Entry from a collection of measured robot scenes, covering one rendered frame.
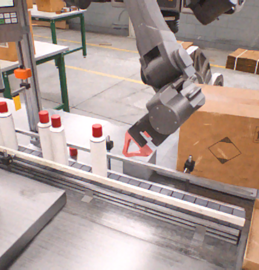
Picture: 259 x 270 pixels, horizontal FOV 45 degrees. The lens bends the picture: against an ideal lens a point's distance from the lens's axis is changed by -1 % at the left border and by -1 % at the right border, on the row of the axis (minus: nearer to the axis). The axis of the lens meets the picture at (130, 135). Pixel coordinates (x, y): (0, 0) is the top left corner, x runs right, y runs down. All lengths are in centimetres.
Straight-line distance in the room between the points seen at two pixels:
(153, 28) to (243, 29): 561
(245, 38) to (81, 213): 547
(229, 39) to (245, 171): 527
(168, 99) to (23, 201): 66
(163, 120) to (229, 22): 574
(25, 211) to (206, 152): 61
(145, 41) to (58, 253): 62
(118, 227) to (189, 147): 36
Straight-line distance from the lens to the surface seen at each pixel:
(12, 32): 122
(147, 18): 63
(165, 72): 59
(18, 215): 102
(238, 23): 621
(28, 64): 125
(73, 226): 102
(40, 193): 107
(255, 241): 102
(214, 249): 97
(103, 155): 103
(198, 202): 103
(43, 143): 115
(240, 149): 109
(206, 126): 105
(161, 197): 98
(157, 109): 54
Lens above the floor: 155
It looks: 30 degrees down
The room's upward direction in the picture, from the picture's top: straight up
